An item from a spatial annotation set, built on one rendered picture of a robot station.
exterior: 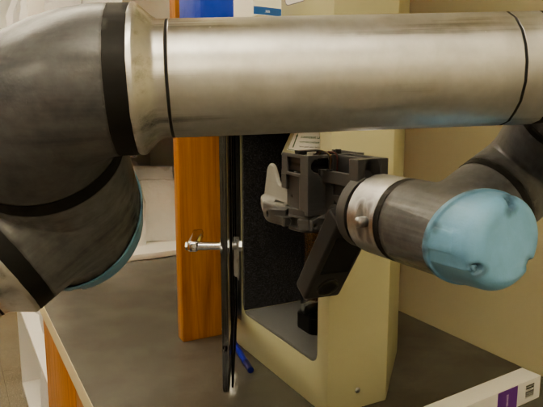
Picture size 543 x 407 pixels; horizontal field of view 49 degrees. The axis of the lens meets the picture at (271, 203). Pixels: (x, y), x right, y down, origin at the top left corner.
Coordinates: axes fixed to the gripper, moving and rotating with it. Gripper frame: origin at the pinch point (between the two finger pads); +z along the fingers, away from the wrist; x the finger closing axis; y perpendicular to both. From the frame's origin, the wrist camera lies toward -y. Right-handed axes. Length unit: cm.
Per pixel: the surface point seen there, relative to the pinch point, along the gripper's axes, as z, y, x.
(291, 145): 18.5, 5.3, -14.0
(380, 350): 4.2, -25.7, -21.4
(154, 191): 135, -19, -29
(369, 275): 4.2, -13.3, -18.9
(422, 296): 31, -31, -55
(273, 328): 22.3, -26.5, -12.6
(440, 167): 27, -2, -55
